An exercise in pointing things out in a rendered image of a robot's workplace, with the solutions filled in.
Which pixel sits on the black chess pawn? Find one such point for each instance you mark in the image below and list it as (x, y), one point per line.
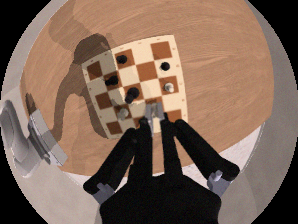
(165, 65)
(122, 59)

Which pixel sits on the checkered chessboard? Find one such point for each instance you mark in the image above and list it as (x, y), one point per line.
(142, 70)

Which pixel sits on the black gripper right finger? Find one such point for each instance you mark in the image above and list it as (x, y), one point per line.
(218, 171)

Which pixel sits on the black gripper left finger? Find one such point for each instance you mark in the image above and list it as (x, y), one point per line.
(116, 164)

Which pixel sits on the black chess queen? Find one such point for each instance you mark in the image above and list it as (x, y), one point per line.
(134, 93)

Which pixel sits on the black chess bishop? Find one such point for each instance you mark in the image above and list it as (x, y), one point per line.
(114, 80)

